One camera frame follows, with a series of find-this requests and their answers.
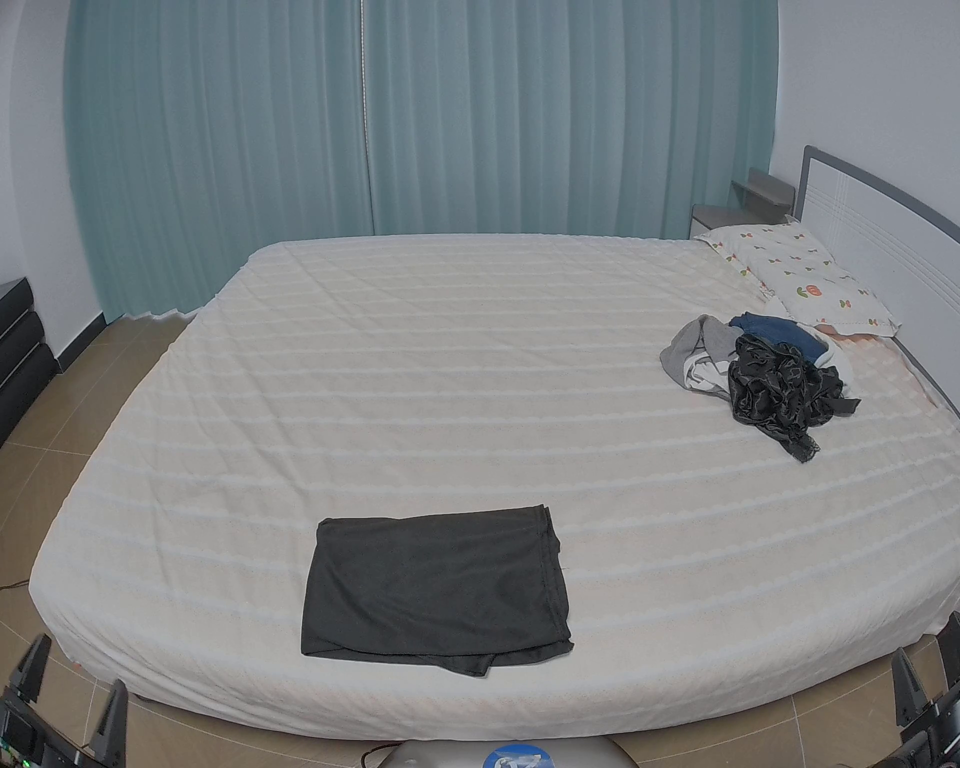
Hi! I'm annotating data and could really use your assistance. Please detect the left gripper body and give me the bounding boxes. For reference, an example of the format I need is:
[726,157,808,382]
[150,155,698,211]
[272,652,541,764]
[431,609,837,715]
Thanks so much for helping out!
[0,686,102,768]

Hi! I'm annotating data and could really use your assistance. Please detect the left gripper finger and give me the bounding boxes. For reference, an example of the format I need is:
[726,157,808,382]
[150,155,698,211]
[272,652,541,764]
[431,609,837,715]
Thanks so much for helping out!
[90,678,130,762]
[11,633,54,706]

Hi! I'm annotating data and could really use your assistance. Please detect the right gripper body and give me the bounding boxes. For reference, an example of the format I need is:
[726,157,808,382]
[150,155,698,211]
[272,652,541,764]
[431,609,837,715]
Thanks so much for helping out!
[870,678,960,768]

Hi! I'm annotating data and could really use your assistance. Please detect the black T-shirt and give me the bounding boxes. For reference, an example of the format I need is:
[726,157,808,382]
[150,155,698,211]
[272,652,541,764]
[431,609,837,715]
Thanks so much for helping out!
[300,506,575,678]

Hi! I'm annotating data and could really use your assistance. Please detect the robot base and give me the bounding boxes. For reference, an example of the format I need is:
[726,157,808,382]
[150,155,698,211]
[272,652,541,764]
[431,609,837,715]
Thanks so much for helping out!
[386,737,631,768]

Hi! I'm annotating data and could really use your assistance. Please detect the pile of clothes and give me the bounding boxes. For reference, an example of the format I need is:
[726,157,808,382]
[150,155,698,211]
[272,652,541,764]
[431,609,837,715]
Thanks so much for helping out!
[660,311,862,464]

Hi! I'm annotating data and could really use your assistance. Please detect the bed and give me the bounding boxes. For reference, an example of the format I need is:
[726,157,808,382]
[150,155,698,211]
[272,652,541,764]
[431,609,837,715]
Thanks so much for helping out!
[28,144,960,740]

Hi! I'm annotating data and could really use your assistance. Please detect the black chest of drawers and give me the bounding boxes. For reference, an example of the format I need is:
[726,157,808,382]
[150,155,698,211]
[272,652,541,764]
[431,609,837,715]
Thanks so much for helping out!
[0,276,57,447]

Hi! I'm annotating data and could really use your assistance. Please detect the white printed pillow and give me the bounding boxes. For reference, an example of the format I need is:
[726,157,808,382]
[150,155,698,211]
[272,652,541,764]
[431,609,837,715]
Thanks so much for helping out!
[693,222,901,339]

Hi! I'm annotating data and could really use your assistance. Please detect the grey bedside table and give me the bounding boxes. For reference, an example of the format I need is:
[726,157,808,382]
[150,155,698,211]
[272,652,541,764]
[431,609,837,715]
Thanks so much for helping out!
[690,167,796,240]

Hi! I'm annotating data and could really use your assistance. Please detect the blue-green curtain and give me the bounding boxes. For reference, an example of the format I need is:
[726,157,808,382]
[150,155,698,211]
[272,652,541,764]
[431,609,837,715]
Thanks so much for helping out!
[63,0,781,324]

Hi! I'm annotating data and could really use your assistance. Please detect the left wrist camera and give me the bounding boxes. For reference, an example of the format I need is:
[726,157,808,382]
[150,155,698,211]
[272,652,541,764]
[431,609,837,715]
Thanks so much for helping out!
[0,709,36,762]

